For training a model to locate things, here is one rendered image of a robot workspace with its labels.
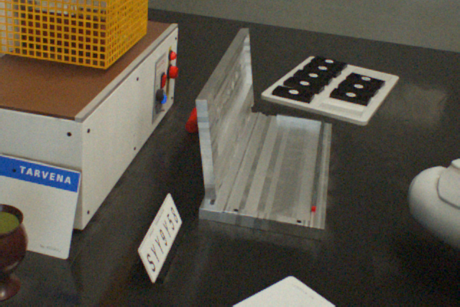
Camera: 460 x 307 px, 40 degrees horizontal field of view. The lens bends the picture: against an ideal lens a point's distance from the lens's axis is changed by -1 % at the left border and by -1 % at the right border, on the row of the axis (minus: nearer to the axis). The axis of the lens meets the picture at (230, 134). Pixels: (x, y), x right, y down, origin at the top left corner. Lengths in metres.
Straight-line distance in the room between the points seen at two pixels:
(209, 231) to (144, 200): 0.14
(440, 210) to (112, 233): 0.50
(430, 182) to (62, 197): 0.55
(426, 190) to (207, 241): 0.35
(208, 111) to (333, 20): 2.50
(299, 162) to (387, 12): 2.26
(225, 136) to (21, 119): 0.37
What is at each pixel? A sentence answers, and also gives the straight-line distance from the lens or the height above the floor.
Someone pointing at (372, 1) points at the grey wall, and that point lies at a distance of 3.42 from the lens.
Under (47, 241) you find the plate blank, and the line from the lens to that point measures 0.97.
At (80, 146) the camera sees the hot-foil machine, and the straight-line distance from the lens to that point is 0.94.
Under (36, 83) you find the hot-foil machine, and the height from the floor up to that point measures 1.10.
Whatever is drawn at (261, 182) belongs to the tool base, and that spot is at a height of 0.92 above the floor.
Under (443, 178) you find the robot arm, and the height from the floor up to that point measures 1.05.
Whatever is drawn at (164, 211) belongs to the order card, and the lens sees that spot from 0.97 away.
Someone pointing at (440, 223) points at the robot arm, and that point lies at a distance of 0.99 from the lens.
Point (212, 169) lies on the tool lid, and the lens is 1.01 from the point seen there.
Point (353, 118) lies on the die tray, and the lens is 1.52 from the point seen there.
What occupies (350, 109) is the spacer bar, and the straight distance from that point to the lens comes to 1.54.
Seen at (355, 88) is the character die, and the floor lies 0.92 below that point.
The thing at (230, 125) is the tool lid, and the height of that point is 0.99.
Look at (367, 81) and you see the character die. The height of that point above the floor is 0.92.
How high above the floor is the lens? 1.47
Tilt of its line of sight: 25 degrees down
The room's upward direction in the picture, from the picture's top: 6 degrees clockwise
